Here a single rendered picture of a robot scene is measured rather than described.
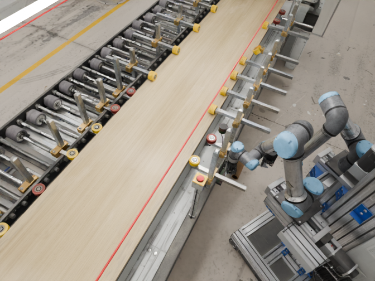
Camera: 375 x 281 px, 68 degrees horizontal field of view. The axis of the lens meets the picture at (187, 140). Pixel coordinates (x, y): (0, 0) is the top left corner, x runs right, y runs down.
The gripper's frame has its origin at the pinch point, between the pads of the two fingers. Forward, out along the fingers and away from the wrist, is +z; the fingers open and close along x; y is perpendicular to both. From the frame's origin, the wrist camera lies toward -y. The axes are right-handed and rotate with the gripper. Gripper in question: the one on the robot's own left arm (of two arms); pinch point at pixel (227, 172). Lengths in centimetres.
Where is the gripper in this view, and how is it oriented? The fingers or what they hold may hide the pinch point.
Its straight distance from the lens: 201.3
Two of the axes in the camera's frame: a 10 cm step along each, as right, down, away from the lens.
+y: -1.1, 7.9, -6.1
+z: -0.7, 6.0, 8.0
